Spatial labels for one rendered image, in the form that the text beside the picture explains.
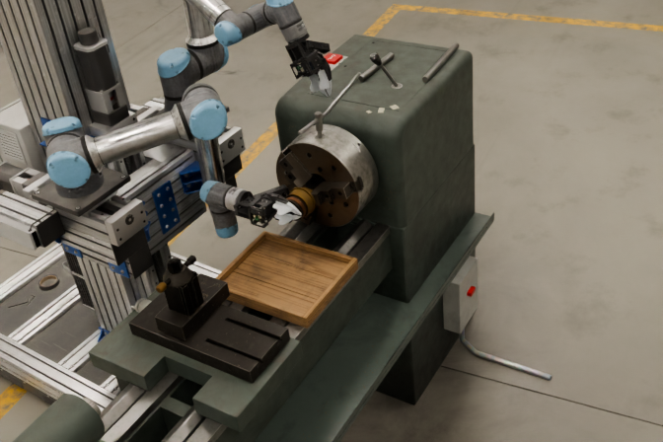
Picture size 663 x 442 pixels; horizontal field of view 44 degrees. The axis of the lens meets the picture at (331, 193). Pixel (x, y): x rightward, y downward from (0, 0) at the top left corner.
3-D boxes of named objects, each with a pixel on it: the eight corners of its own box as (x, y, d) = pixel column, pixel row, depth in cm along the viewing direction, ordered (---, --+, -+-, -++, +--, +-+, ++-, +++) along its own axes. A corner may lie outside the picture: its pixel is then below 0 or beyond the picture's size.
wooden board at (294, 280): (265, 240, 276) (263, 230, 274) (358, 267, 259) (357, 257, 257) (210, 294, 256) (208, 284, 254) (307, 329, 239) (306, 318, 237)
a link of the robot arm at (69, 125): (90, 144, 261) (78, 107, 254) (93, 165, 250) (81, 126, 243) (51, 153, 259) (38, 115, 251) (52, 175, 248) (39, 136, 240)
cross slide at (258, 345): (172, 296, 248) (169, 284, 245) (290, 339, 227) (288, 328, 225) (131, 334, 236) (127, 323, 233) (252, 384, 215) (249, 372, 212)
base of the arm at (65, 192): (46, 190, 260) (36, 164, 254) (82, 167, 269) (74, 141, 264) (78, 202, 252) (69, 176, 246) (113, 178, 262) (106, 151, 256)
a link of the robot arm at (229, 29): (127, -70, 254) (234, 31, 242) (155, -80, 260) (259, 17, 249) (123, -40, 263) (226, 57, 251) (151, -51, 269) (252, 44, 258)
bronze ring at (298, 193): (293, 179, 257) (277, 194, 251) (319, 185, 253) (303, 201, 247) (297, 203, 263) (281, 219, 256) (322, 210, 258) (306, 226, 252)
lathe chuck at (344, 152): (295, 198, 284) (285, 119, 265) (375, 222, 269) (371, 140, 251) (280, 212, 278) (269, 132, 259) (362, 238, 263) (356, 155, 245)
